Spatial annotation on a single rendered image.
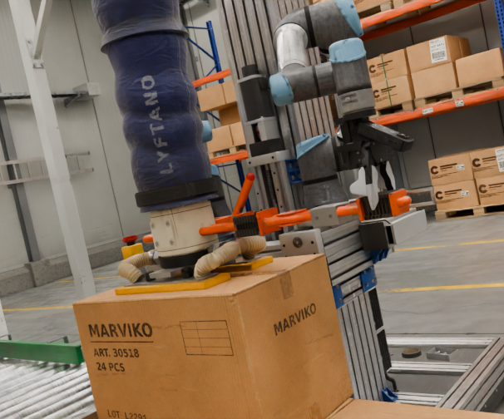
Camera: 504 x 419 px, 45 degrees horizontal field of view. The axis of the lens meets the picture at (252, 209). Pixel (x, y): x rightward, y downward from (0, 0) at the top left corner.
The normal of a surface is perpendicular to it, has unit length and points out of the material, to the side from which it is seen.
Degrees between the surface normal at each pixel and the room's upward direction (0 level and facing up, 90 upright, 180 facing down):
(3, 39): 90
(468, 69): 89
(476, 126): 90
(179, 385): 90
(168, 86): 78
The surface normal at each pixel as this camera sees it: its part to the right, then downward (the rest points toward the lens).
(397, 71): -0.55, 0.21
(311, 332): 0.78, -0.13
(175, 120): 0.35, -0.38
